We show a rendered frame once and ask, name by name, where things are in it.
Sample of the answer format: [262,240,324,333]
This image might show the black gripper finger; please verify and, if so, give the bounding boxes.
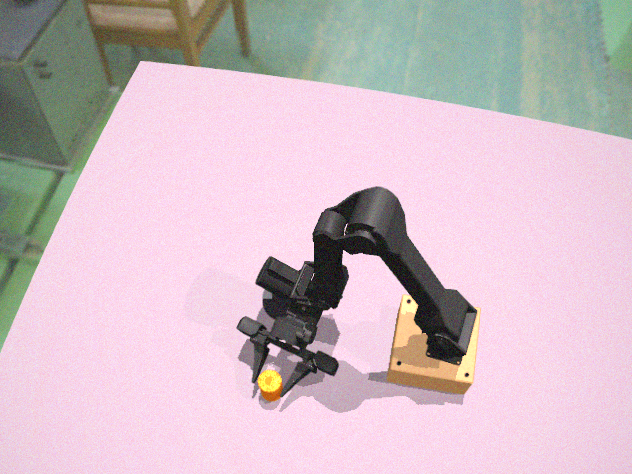
[250,338,270,384]
[280,361,317,397]

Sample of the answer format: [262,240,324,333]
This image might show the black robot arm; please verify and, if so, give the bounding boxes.
[255,186,478,366]

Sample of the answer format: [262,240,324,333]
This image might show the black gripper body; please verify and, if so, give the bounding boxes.
[236,304,339,376]

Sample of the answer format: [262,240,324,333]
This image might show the grey round pedestal with silver shaft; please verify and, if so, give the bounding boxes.
[262,290,292,319]

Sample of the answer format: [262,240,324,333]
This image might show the orange knob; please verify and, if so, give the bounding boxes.
[258,370,283,402]

